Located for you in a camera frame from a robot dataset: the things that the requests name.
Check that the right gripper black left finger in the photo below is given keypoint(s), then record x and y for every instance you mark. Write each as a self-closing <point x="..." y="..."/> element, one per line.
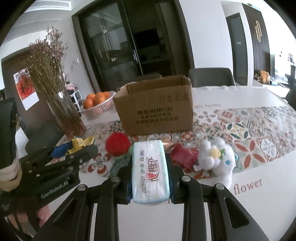
<point x="90" y="211"/>

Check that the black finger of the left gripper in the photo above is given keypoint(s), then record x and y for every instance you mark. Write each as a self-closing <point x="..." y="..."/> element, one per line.
<point x="71" y="161"/>
<point x="45" y="155"/>

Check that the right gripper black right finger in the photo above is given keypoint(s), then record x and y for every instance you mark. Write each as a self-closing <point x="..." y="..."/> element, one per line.
<point x="228" y="219"/>

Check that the yellow spotted plush toy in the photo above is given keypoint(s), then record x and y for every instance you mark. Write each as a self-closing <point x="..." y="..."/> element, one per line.
<point x="80" y="143"/>

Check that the red fluffy pompom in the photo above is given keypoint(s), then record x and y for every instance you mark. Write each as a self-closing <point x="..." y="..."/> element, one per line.
<point x="117" y="144"/>

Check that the white tissue pack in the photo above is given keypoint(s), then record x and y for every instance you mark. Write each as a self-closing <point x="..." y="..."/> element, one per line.
<point x="150" y="178"/>

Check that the red snack packet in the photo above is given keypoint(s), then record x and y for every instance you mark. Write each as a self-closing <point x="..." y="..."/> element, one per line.
<point x="184" y="157"/>

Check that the rose gold fortune biscuit pack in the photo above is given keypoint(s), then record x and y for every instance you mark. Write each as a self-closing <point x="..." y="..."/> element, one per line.
<point x="168" y="146"/>

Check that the left hand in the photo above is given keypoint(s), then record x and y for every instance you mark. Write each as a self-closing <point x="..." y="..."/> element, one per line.
<point x="42" y="215"/>

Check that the dark grey chair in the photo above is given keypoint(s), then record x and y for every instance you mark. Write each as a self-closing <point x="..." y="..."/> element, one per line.
<point x="201" y="77"/>
<point x="147" y="77"/>
<point x="48" y="135"/>

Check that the brown glass vase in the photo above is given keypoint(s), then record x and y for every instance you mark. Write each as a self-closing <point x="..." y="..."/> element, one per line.
<point x="66" y="115"/>

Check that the white basket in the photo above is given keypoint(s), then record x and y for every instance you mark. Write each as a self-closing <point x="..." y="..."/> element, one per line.
<point x="100" y="109"/>

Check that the orange fruit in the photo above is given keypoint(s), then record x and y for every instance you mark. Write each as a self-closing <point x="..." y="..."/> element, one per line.
<point x="88" y="103"/>
<point x="100" y="97"/>
<point x="91" y="96"/>

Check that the red fu character poster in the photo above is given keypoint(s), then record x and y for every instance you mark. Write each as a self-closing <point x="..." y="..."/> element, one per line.
<point x="25" y="89"/>

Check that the white plush bunny toy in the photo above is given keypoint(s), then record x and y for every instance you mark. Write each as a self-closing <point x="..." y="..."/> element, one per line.
<point x="218" y="157"/>

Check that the brown cardboard box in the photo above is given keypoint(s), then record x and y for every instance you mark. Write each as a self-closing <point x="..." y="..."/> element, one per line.
<point x="152" y="106"/>

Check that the dried flower bouquet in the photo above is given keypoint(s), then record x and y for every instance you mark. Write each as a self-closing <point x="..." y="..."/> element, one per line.
<point x="45" y="63"/>

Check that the dark glass door cabinet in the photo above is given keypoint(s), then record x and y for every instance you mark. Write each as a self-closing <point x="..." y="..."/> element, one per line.
<point x="121" y="41"/>

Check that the white sideboard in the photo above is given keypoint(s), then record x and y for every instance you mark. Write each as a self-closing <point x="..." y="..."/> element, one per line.
<point x="278" y="90"/>

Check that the dark interior door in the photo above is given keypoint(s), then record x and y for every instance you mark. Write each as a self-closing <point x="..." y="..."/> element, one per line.
<point x="239" y="49"/>

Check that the dark wall panel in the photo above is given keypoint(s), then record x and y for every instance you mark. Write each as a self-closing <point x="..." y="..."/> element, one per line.
<point x="257" y="43"/>

